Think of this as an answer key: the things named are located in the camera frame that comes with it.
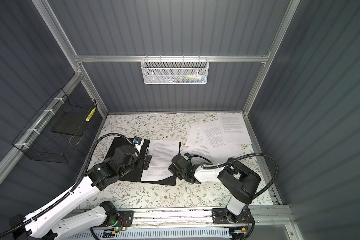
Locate printed paper sheet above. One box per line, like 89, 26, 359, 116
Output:
186, 125, 203, 146
217, 113, 252, 144
141, 140, 181, 182
182, 121, 243, 164

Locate black clip folder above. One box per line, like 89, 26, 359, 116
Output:
104, 136, 181, 187

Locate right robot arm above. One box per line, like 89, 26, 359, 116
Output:
168, 154, 264, 223

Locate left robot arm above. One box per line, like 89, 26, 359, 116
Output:
10, 143, 152, 240

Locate floral table mat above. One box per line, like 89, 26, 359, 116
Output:
79, 113, 253, 210

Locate yellow marker pen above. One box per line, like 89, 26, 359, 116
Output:
85, 107, 97, 122

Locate black pad in basket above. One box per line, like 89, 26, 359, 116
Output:
51, 113, 89, 137

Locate pens in white basket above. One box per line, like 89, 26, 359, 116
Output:
164, 74, 207, 84

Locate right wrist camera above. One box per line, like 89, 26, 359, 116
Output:
184, 153, 193, 161

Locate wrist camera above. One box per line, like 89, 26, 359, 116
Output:
133, 136, 144, 147
184, 153, 193, 161

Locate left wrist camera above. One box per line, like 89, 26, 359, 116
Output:
133, 136, 144, 147

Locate black wire basket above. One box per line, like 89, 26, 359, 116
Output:
12, 91, 97, 164

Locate white wire mesh basket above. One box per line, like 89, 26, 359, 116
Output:
141, 58, 210, 85

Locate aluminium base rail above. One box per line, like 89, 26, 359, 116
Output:
93, 205, 295, 234

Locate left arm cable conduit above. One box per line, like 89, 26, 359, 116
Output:
0, 133, 139, 240

